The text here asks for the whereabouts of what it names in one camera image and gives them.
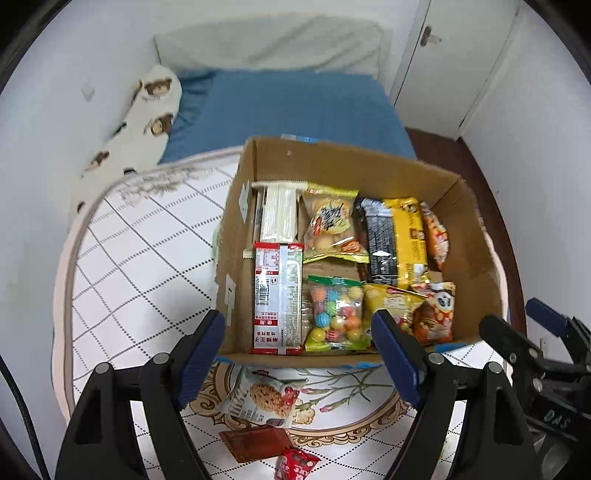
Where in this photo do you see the grey dotted pillow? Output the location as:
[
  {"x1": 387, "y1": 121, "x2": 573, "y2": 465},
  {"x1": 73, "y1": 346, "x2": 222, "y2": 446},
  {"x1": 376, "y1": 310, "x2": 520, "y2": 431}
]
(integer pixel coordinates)
[{"x1": 153, "y1": 16, "x2": 386, "y2": 77}]

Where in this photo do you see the cream wafer packet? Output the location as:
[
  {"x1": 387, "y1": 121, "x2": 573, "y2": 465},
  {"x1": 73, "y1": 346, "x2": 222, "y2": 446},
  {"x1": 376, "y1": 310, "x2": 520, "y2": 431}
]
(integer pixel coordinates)
[{"x1": 252, "y1": 181, "x2": 308, "y2": 243}]

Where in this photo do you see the yellow panda snack packet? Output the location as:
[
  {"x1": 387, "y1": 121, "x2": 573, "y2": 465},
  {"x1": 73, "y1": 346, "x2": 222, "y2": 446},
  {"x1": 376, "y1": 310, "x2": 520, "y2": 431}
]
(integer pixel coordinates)
[{"x1": 362, "y1": 283, "x2": 426, "y2": 342}]

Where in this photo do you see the bear print pillow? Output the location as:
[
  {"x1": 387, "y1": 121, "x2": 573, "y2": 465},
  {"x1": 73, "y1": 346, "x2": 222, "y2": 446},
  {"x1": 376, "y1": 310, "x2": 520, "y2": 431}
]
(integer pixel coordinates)
[{"x1": 74, "y1": 65, "x2": 182, "y2": 213}]

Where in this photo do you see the colourful candy ball bag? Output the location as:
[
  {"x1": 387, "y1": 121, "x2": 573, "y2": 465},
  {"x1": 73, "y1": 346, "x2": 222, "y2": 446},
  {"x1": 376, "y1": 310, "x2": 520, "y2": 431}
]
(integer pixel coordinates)
[{"x1": 305, "y1": 274, "x2": 372, "y2": 352}]

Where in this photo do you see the small red snack packet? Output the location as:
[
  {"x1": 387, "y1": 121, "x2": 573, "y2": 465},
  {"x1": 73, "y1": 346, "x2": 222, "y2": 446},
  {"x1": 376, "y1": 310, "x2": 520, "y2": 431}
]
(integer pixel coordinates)
[{"x1": 274, "y1": 447, "x2": 321, "y2": 480}]

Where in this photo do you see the black cable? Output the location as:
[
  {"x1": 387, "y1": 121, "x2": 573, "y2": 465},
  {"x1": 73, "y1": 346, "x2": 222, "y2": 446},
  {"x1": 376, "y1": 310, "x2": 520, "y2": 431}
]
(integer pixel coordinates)
[{"x1": 0, "y1": 355, "x2": 51, "y2": 480}]

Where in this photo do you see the small orange panda packet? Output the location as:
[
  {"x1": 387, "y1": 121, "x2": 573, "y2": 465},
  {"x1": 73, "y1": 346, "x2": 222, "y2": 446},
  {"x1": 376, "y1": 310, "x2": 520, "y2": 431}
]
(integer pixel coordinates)
[{"x1": 410, "y1": 281, "x2": 456, "y2": 347}]

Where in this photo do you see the white grain bar packet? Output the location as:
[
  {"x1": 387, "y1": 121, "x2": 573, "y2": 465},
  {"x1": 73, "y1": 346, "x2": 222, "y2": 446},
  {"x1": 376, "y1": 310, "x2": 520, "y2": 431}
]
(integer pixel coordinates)
[{"x1": 215, "y1": 364, "x2": 308, "y2": 428}]

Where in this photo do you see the cardboard box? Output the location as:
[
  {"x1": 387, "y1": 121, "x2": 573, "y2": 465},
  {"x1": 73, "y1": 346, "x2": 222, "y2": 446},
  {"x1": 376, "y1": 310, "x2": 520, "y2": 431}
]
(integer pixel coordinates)
[{"x1": 215, "y1": 134, "x2": 506, "y2": 370}]

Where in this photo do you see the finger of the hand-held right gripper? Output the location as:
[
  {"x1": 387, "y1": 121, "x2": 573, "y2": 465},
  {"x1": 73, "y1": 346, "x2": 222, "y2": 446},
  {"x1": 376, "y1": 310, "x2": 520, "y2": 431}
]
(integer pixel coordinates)
[
  {"x1": 526, "y1": 298, "x2": 591, "y2": 365},
  {"x1": 479, "y1": 314, "x2": 555, "y2": 393}
]

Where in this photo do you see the blue bed sheet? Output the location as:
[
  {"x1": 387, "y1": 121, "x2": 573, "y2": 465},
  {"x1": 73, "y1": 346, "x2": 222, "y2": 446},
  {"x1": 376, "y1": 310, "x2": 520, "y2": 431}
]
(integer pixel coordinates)
[{"x1": 159, "y1": 69, "x2": 417, "y2": 164}]

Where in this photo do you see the black yellow snack packet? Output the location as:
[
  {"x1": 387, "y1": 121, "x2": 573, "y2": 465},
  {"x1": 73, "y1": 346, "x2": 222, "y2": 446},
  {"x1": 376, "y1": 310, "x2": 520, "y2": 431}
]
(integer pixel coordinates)
[{"x1": 355, "y1": 198, "x2": 430, "y2": 289}]

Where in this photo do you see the yellow green cracker packet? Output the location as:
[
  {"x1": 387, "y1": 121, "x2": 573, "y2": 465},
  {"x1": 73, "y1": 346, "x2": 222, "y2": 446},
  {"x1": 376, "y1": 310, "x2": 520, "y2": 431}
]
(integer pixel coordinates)
[{"x1": 300, "y1": 183, "x2": 370, "y2": 264}]

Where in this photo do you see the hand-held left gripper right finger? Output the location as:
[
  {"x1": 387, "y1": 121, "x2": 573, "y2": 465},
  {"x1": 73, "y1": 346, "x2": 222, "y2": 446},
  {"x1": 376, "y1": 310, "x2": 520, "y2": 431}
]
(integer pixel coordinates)
[{"x1": 370, "y1": 309, "x2": 539, "y2": 480}]

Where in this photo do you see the white door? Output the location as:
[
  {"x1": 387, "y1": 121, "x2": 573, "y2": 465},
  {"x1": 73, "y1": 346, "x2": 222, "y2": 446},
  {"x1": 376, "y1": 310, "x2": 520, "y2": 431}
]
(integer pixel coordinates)
[{"x1": 390, "y1": 0, "x2": 525, "y2": 139}]

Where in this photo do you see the floral checked quilt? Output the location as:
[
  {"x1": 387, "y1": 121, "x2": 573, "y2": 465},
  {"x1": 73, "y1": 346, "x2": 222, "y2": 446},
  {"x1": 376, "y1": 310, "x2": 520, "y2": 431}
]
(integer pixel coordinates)
[{"x1": 48, "y1": 145, "x2": 515, "y2": 480}]

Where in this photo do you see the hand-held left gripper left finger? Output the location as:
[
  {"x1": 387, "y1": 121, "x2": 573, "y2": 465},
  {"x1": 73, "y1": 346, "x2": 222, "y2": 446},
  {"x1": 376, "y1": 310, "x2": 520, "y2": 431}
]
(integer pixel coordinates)
[{"x1": 58, "y1": 309, "x2": 228, "y2": 480}]

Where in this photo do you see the long red white packet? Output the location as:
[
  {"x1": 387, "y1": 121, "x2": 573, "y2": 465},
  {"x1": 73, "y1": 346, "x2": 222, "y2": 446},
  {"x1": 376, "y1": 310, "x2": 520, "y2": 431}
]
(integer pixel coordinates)
[{"x1": 244, "y1": 241, "x2": 306, "y2": 355}]

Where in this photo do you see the large orange panda packet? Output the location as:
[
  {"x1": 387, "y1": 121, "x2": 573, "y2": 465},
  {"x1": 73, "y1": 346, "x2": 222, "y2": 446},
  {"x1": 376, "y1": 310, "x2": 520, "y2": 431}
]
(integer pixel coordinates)
[{"x1": 418, "y1": 202, "x2": 450, "y2": 271}]

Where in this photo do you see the brown snack packet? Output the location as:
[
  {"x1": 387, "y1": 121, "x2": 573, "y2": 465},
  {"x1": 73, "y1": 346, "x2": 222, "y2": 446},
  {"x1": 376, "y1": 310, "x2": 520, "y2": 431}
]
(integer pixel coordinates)
[{"x1": 219, "y1": 425, "x2": 294, "y2": 463}]

